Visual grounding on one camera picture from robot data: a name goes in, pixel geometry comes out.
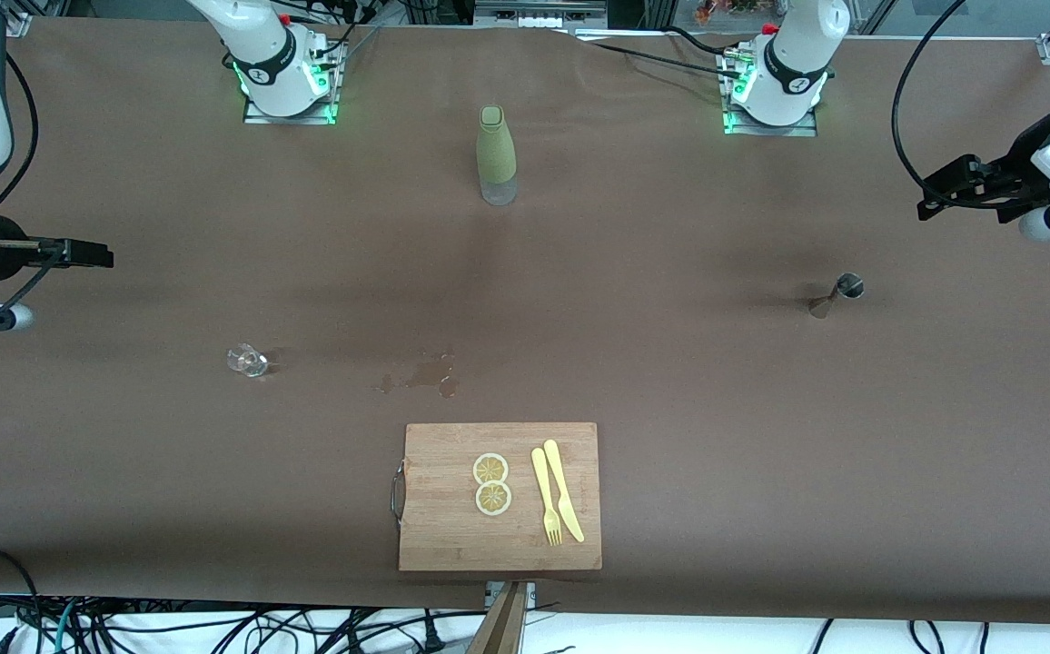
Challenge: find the metal jigger measuring cup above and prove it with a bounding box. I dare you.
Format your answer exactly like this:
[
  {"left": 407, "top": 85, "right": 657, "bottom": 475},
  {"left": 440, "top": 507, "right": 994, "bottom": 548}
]
[{"left": 808, "top": 272, "right": 866, "bottom": 319}]

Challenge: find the small clear glass shaker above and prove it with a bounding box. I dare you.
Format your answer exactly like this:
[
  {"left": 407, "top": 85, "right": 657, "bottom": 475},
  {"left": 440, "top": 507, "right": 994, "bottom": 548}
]
[{"left": 226, "top": 342, "right": 270, "bottom": 380}]

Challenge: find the orange and green object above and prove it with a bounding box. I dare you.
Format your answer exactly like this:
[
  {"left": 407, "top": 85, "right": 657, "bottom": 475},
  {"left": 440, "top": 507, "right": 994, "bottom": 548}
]
[{"left": 693, "top": 0, "right": 767, "bottom": 26}]

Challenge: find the brown table mat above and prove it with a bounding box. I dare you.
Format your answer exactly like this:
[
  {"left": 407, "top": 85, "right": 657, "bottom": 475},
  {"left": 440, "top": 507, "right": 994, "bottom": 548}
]
[{"left": 0, "top": 16, "right": 1050, "bottom": 626}]

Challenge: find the green sleeved glass bottle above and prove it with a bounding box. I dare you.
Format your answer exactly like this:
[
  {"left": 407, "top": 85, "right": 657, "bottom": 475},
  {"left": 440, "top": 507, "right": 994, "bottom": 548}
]
[{"left": 476, "top": 105, "right": 519, "bottom": 207}]

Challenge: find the wooden cutting board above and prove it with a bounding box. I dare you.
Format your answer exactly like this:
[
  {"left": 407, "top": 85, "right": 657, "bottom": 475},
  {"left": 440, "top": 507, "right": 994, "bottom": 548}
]
[{"left": 391, "top": 421, "right": 604, "bottom": 573}]

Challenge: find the grey electronics box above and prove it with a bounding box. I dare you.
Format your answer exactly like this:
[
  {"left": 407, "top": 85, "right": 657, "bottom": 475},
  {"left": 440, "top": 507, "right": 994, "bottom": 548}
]
[{"left": 473, "top": 0, "right": 609, "bottom": 30}]

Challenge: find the yellow plastic knife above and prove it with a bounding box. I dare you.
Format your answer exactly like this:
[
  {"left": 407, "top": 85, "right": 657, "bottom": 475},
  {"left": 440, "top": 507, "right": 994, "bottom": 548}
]
[{"left": 543, "top": 439, "right": 586, "bottom": 544}]

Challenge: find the yellow plastic fork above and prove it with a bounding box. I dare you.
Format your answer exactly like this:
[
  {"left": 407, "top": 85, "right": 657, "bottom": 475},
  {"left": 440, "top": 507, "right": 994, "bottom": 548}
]
[{"left": 530, "top": 447, "right": 564, "bottom": 547}]

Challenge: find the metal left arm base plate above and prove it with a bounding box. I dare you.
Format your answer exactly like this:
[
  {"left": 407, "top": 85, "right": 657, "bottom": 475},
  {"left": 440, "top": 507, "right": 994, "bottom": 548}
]
[{"left": 718, "top": 50, "right": 818, "bottom": 137}]

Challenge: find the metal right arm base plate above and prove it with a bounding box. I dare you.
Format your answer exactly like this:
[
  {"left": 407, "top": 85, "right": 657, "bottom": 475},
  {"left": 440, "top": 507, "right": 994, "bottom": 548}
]
[{"left": 243, "top": 41, "right": 344, "bottom": 125}]

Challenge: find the black power cable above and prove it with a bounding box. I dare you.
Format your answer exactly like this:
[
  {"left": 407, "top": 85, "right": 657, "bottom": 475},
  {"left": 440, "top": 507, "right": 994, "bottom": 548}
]
[{"left": 570, "top": 27, "right": 744, "bottom": 83}]

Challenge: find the wooden camera post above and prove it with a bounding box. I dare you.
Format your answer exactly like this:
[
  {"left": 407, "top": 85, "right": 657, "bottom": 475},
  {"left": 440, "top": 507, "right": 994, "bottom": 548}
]
[{"left": 466, "top": 581, "right": 537, "bottom": 654}]

